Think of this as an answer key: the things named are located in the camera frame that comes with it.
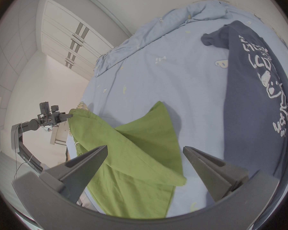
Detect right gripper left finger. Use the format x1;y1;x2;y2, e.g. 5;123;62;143
40;145;108;203

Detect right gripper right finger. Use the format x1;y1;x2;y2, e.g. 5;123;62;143
183;146;249;203

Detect green shorts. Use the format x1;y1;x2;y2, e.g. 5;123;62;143
68;101;187;219

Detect bed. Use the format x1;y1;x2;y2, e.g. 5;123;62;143
66;0;288;221

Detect white wardrobe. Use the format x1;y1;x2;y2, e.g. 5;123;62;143
36;0;133;82

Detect dark blue printed T-shirt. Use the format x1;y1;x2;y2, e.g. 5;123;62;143
201;20;288;215

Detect pale blue quilt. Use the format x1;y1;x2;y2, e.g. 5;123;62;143
94;0;233;78

